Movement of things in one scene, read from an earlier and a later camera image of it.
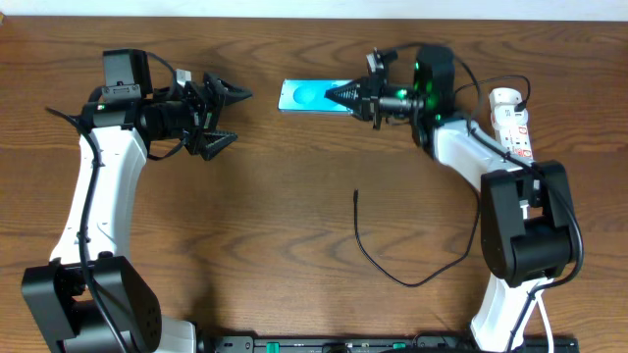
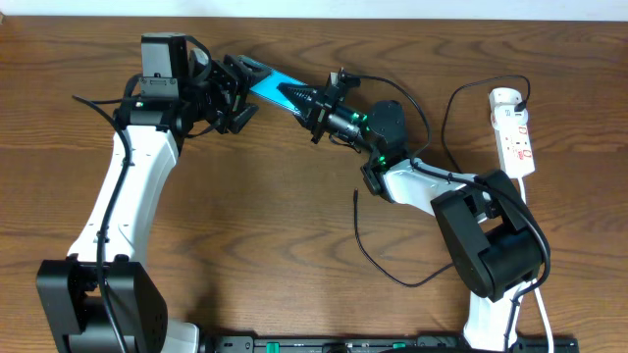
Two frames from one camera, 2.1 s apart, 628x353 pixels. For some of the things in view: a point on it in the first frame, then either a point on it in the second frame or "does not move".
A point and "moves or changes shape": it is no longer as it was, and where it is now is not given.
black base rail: [385, 343] does not move
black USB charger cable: [479, 204] does not move
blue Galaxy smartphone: [307, 96] moves or changes shape
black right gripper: [367, 102] → [312, 111]
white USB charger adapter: [505, 116] does not move
